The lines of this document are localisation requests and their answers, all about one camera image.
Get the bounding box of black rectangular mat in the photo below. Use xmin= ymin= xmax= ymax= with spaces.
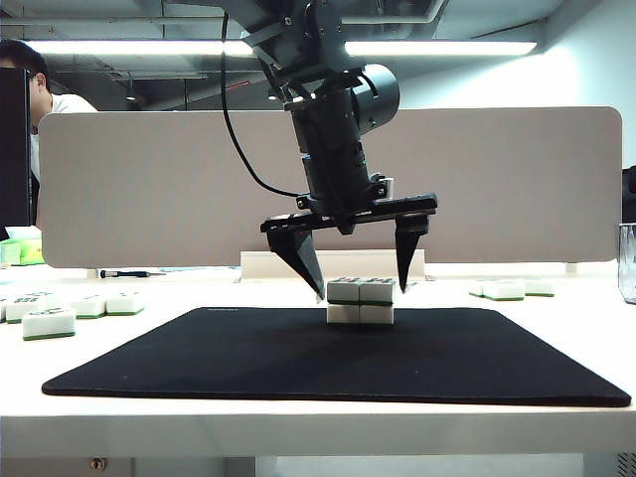
xmin=41 ymin=306 xmax=632 ymax=408

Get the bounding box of clear glass container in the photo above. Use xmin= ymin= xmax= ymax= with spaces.
xmin=617 ymin=223 xmax=636 ymax=305

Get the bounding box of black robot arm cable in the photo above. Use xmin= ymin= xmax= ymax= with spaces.
xmin=220 ymin=11 xmax=305 ymax=198

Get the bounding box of dark monitor panel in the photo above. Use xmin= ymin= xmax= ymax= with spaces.
xmin=0 ymin=67 xmax=40 ymax=240

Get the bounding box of blue white paper sheet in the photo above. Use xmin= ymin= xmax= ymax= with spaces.
xmin=158 ymin=265 xmax=242 ymax=274

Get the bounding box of black screwdriver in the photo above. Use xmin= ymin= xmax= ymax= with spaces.
xmin=99 ymin=269 xmax=167 ymax=279

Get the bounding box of black office chair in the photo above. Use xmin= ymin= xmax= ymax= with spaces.
xmin=621 ymin=166 xmax=636 ymax=226

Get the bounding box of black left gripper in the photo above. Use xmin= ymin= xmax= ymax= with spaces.
xmin=258 ymin=147 xmax=440 ymax=303

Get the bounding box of green tissue box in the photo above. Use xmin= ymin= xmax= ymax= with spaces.
xmin=0 ymin=226 xmax=45 ymax=267

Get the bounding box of beige desk divider panel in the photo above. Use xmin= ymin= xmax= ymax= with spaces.
xmin=38 ymin=105 xmax=624 ymax=270

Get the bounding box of person in white shirt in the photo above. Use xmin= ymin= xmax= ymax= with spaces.
xmin=0 ymin=39 xmax=97 ymax=136

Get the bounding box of long ceiling light strip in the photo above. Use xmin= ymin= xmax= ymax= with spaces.
xmin=24 ymin=40 xmax=540 ymax=58

